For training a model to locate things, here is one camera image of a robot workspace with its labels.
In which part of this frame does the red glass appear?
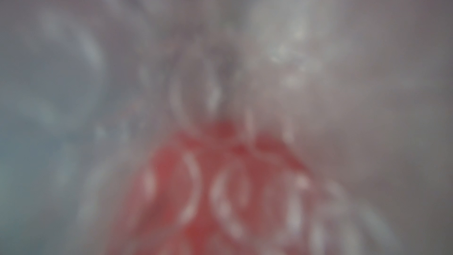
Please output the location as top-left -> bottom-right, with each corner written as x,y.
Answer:
1,0 -> 453,255

